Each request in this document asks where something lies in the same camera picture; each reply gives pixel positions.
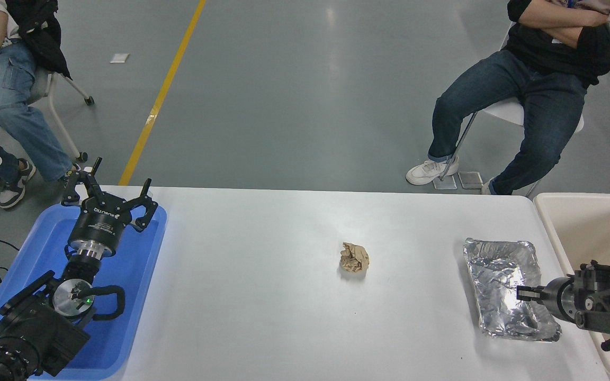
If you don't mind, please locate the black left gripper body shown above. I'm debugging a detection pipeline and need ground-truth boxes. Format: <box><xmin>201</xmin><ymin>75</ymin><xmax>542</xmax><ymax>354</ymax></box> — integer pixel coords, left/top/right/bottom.
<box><xmin>68</xmin><ymin>197</ymin><xmax>132</xmax><ymax>249</ymax></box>

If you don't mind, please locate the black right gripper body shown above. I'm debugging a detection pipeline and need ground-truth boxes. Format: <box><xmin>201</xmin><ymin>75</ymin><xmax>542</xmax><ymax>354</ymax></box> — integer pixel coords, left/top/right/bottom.
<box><xmin>541</xmin><ymin>277</ymin><xmax>565</xmax><ymax>321</ymax></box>

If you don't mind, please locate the silver foil tray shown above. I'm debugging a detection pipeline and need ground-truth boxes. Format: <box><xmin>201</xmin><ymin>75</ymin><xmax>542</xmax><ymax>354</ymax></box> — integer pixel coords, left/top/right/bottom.
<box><xmin>463</xmin><ymin>238</ymin><xmax>562</xmax><ymax>342</ymax></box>

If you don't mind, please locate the blue plastic tray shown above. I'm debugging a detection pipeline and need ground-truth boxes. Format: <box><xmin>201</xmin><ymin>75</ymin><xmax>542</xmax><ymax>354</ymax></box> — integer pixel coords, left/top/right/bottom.
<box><xmin>0</xmin><ymin>204</ymin><xmax>168</xmax><ymax>380</ymax></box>

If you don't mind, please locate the large pale bin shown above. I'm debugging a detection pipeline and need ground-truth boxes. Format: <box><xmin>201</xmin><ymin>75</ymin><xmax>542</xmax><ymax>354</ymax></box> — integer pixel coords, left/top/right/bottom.
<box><xmin>533</xmin><ymin>192</ymin><xmax>610</xmax><ymax>381</ymax></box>

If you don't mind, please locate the grey wheeled chair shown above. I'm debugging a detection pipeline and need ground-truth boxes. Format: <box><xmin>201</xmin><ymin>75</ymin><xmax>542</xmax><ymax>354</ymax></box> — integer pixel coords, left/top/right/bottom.
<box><xmin>27</xmin><ymin>69</ymin><xmax>95</xmax><ymax>162</ymax></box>

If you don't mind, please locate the person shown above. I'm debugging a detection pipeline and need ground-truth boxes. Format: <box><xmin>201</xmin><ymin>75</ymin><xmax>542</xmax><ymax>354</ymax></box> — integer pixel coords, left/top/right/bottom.
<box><xmin>0</xmin><ymin>0</ymin><xmax>80</xmax><ymax>210</ymax></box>
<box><xmin>406</xmin><ymin>0</ymin><xmax>610</xmax><ymax>195</ymax></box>

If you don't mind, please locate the black jacket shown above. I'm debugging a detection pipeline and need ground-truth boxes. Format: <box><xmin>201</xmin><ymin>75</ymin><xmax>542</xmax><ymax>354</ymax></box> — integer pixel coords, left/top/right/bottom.
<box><xmin>6</xmin><ymin>0</ymin><xmax>71</xmax><ymax>79</ymax></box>

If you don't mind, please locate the crumpled tan paper ball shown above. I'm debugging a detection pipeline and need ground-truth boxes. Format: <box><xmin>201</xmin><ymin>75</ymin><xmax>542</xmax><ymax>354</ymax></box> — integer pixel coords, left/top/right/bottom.
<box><xmin>339</xmin><ymin>242</ymin><xmax>370</xmax><ymax>274</ymax></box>

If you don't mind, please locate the white shell chair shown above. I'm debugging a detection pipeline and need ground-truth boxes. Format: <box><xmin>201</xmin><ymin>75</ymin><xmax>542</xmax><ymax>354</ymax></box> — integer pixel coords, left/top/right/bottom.
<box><xmin>437</xmin><ymin>21</ymin><xmax>585</xmax><ymax>197</ymax></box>

